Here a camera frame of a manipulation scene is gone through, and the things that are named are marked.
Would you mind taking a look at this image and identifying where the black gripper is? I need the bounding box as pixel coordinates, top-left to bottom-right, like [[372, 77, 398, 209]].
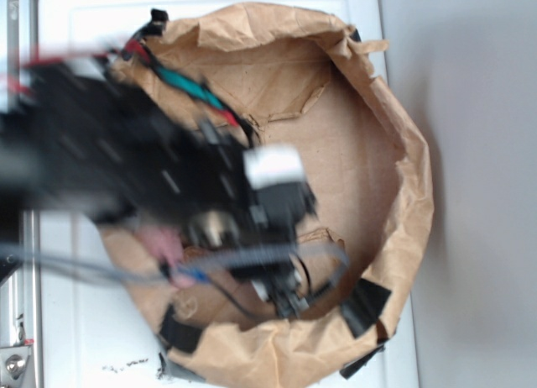
[[184, 144, 316, 317]]

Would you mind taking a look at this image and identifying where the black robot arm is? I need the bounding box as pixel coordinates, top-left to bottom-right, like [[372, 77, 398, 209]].
[[1, 58, 315, 317]]

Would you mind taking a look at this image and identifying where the pink plush bunny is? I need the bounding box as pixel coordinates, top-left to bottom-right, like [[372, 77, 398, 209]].
[[135, 226, 196, 289]]

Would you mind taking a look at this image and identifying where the brown paper bag bin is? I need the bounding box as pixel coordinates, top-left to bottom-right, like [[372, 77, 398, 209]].
[[76, 3, 434, 387]]

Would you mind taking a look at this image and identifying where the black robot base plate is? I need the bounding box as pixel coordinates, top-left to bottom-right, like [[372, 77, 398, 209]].
[[0, 254, 21, 286]]

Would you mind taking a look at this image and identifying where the metal frame rail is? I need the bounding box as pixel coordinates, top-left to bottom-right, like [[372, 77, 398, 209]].
[[1, 0, 44, 387]]

